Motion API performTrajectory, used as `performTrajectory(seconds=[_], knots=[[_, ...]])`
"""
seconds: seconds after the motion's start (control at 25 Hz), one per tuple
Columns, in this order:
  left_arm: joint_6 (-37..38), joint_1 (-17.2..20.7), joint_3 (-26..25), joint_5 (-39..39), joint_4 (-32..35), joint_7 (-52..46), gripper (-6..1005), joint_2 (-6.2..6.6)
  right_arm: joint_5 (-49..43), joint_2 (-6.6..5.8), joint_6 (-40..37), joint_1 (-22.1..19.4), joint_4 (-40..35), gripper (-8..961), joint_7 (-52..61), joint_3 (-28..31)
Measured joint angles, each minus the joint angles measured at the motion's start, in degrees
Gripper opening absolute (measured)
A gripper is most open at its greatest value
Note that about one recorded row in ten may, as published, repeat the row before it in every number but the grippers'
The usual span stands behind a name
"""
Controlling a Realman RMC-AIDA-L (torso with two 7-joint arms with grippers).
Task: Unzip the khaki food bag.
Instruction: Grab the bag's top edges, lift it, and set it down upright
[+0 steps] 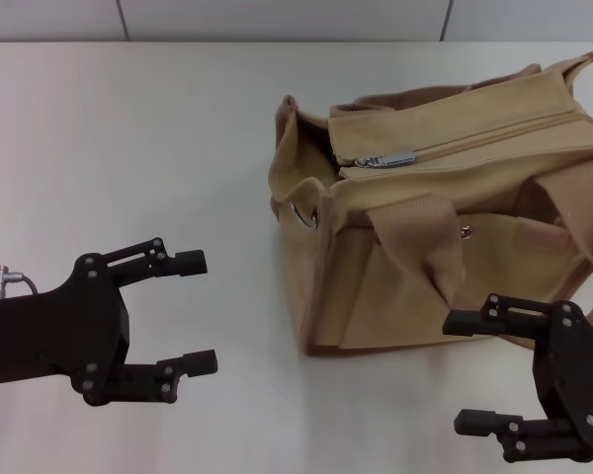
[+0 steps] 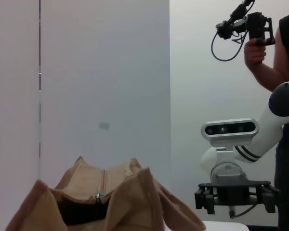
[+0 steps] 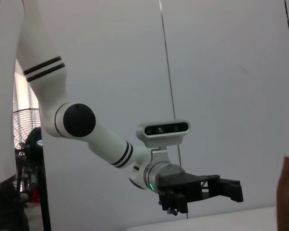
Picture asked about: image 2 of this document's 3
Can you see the khaki canvas food bag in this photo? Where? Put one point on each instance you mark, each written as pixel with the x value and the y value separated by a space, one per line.
pixel 135 207

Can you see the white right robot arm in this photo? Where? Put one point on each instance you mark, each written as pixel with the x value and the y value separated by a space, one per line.
pixel 267 130

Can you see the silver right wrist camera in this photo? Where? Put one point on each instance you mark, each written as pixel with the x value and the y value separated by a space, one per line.
pixel 228 131

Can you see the person's bare forearm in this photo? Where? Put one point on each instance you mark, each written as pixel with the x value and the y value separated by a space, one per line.
pixel 267 75

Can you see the person's hand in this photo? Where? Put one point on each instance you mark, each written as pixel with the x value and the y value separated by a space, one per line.
pixel 254 53

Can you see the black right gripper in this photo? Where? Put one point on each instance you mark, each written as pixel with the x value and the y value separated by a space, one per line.
pixel 232 195

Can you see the black handheld teleoperation controller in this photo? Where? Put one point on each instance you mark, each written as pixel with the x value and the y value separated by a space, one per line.
pixel 256 25

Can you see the silver metal zipper pull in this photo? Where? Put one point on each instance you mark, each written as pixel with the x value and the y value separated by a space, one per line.
pixel 99 196

